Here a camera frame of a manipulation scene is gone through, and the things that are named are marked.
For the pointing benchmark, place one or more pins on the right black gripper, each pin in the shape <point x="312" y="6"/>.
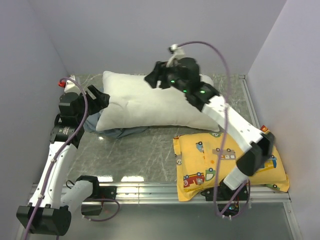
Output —
<point x="159" y="73"/>

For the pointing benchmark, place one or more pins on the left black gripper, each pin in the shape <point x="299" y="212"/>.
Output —
<point x="101" y="100"/>

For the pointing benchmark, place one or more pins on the blue striped pillowcase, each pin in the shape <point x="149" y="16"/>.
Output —
<point x="91" y="122"/>

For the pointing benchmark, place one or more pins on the white pillow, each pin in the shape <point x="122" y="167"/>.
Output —
<point x="133" y="103"/>

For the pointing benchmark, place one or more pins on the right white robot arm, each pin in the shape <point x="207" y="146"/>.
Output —
<point x="256" y="145"/>

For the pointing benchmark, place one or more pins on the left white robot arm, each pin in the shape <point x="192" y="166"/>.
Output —
<point x="49" y="210"/>

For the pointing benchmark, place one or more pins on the yellow cartoon car pillow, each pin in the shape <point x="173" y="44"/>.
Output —
<point x="201" y="158"/>

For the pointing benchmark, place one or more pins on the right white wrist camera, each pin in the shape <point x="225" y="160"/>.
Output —
<point x="177" y="53"/>

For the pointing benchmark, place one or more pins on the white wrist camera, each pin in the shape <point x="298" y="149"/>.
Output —
<point x="177" y="53"/>
<point x="69" y="86"/>

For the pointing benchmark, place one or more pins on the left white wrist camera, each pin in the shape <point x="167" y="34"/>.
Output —
<point x="69" y="86"/>

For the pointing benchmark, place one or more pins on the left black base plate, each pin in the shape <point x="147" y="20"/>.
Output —
<point x="92" y="207"/>

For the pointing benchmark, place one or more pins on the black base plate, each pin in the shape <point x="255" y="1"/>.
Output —
<point x="92" y="207"/>
<point x="225" y="194"/>

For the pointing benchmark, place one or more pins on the right side aluminium rail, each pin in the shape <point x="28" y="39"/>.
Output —
<point x="250" y="105"/>

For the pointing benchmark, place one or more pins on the aluminium mounting rail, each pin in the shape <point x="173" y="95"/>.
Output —
<point x="166" y="193"/>

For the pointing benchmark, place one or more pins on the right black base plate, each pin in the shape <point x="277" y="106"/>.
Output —
<point x="225" y="194"/>

